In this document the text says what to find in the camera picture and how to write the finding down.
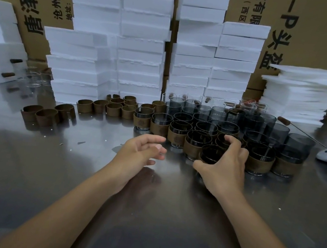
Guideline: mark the person's right hand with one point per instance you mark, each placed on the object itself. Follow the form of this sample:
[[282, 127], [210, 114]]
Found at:
[[228, 177]]

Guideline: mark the person's left hand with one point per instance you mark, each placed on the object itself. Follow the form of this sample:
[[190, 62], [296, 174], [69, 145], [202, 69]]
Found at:
[[130, 163]]

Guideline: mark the smoky transparent plastic cup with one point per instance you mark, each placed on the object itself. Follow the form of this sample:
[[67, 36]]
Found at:
[[227, 126], [180, 126], [211, 153], [144, 112], [206, 127], [255, 136], [162, 118], [288, 152], [183, 116], [198, 137], [222, 139], [261, 149]]

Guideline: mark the group of brown sleeve rings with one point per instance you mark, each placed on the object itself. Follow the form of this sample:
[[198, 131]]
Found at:
[[114, 110]]

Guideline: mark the cluster of transparent plastic cups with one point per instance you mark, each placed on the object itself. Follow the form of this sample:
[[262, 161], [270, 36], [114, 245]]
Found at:
[[172, 107]]

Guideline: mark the bunch of clear plastic cups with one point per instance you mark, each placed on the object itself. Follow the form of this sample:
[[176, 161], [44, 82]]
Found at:
[[36, 77]]

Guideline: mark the person's left forearm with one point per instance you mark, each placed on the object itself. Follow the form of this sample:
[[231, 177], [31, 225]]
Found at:
[[56, 219]]

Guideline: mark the stack of thin foam sheets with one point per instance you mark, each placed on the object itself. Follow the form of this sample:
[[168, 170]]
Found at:
[[301, 96]]

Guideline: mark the tall stack white foam blocks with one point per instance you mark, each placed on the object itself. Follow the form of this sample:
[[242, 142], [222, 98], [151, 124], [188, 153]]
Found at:
[[137, 52]]

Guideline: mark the stepped stack white foam blocks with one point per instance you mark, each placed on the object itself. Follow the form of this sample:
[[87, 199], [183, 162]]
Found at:
[[193, 60]]

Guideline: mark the brown cork stick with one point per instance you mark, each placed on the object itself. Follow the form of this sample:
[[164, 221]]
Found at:
[[8, 74], [16, 61]]

